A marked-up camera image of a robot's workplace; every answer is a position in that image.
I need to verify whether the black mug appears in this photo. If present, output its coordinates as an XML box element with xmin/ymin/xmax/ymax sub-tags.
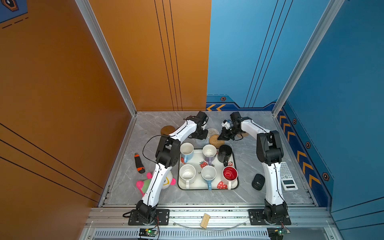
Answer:
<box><xmin>218</xmin><ymin>145</ymin><xmax>233</xmax><ymax>167</ymax></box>

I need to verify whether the colourful plush toy with glasses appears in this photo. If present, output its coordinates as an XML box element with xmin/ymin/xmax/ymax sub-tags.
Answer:
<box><xmin>136</xmin><ymin>172</ymin><xmax>176</xmax><ymax>196</ymax></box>

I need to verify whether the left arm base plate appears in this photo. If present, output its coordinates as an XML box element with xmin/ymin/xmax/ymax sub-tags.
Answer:
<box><xmin>128</xmin><ymin>209</ymin><xmax>170</xmax><ymax>226</ymax></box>

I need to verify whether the tan rattan round coaster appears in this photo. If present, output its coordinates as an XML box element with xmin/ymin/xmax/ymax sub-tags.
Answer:
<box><xmin>209</xmin><ymin>135</ymin><xmax>226</xmax><ymax>149</ymax></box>

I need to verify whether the aluminium corner post right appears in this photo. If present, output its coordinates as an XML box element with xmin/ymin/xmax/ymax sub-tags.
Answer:
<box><xmin>272</xmin><ymin>0</ymin><xmax>345</xmax><ymax>117</ymax></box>

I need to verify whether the red inside white mug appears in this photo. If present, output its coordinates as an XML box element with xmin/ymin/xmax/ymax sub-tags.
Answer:
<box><xmin>222</xmin><ymin>166</ymin><xmax>238</xmax><ymax>190</ymax></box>

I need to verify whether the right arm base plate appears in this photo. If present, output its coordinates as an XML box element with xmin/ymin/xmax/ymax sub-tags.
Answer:
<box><xmin>248</xmin><ymin>209</ymin><xmax>292</xmax><ymax>226</ymax></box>

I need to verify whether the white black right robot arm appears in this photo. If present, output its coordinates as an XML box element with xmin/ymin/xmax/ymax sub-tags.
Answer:
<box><xmin>218</xmin><ymin>112</ymin><xmax>292</xmax><ymax>225</ymax></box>

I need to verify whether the light blue mug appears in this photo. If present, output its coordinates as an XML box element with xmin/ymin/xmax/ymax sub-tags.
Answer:
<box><xmin>201</xmin><ymin>166</ymin><xmax>217</xmax><ymax>191</ymax></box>
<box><xmin>180</xmin><ymin>143</ymin><xmax>194</xmax><ymax>164</ymax></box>

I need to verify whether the white calculator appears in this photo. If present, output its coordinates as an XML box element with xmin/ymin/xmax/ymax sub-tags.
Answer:
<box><xmin>280</xmin><ymin>162</ymin><xmax>298</xmax><ymax>191</ymax></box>

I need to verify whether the black computer mouse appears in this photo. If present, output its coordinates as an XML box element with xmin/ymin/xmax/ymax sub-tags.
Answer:
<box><xmin>252</xmin><ymin>174</ymin><xmax>265</xmax><ymax>191</ymax></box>

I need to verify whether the blue woven round coaster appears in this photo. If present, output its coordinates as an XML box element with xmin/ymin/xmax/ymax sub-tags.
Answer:
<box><xmin>195</xmin><ymin>138</ymin><xmax>209</xmax><ymax>147</ymax></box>

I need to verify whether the green circuit board right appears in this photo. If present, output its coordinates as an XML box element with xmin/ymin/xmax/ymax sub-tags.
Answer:
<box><xmin>267</xmin><ymin>229</ymin><xmax>291</xmax><ymax>240</ymax></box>

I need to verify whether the small wooden block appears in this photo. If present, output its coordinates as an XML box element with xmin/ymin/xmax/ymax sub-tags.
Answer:
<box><xmin>200</xmin><ymin>214</ymin><xmax>211</xmax><ymax>229</ymax></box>

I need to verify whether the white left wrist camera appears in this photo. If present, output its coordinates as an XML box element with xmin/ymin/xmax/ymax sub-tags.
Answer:
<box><xmin>193</xmin><ymin>111</ymin><xmax>209</xmax><ymax>128</ymax></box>

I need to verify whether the purple mug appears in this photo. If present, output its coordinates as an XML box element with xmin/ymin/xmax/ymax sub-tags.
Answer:
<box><xmin>202</xmin><ymin>145</ymin><xmax>217</xmax><ymax>166</ymax></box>

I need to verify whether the aluminium corner post left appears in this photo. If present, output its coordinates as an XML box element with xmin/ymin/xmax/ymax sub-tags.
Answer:
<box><xmin>75</xmin><ymin>0</ymin><xmax>137</xmax><ymax>117</ymax></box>

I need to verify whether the white strawberry serving tray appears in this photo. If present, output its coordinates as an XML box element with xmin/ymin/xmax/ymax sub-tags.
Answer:
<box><xmin>178</xmin><ymin>149</ymin><xmax>239</xmax><ymax>190</ymax></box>

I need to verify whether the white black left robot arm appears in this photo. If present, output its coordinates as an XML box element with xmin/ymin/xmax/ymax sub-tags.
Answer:
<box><xmin>134</xmin><ymin>112</ymin><xmax>209</xmax><ymax>225</ymax></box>

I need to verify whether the light brown wooden coaster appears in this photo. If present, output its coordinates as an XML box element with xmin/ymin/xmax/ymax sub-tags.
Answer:
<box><xmin>161</xmin><ymin>125</ymin><xmax>176</xmax><ymax>136</ymax></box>

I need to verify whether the light blue mug front centre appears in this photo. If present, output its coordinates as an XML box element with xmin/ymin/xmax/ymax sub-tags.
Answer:
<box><xmin>201</xmin><ymin>166</ymin><xmax>217</xmax><ymax>191</ymax></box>

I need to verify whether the cork coaster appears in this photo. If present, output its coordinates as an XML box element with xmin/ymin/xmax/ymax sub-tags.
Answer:
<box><xmin>237</xmin><ymin>132</ymin><xmax>249</xmax><ymax>139</ymax></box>

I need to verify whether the white mug front left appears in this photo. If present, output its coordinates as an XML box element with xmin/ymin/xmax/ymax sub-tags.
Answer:
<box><xmin>179</xmin><ymin>164</ymin><xmax>197</xmax><ymax>190</ymax></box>

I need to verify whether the aluminium corner post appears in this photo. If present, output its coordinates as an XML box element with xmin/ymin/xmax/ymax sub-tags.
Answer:
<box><xmin>272</xmin><ymin>0</ymin><xmax>345</xmax><ymax>117</ymax></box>
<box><xmin>75</xmin><ymin>0</ymin><xmax>137</xmax><ymax>117</ymax></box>

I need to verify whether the green circuit board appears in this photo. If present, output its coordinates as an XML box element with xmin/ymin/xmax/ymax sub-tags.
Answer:
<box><xmin>267</xmin><ymin>229</ymin><xmax>291</xmax><ymax>240</ymax></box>
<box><xmin>139</xmin><ymin>229</ymin><xmax>159</xmax><ymax>239</ymax></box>

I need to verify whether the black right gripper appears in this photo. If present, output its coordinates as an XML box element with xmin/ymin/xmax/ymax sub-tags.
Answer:
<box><xmin>217</xmin><ymin>126</ymin><xmax>241</xmax><ymax>141</ymax></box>

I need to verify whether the green circuit board left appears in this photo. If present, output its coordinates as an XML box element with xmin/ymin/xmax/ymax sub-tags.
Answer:
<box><xmin>139</xmin><ymin>229</ymin><xmax>159</xmax><ymax>239</ymax></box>

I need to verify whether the light blue mug back left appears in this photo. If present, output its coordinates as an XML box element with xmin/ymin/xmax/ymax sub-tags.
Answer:
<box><xmin>180</xmin><ymin>143</ymin><xmax>194</xmax><ymax>164</ymax></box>

